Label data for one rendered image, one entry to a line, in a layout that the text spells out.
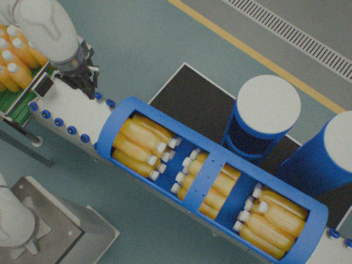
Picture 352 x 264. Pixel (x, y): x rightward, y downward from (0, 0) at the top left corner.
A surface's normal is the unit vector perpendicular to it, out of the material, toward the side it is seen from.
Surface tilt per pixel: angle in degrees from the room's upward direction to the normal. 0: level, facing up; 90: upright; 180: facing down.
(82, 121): 0
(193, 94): 0
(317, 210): 36
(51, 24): 71
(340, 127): 0
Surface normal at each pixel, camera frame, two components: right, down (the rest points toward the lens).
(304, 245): -0.21, -0.01
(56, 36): 0.58, 0.69
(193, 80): -0.03, -0.31
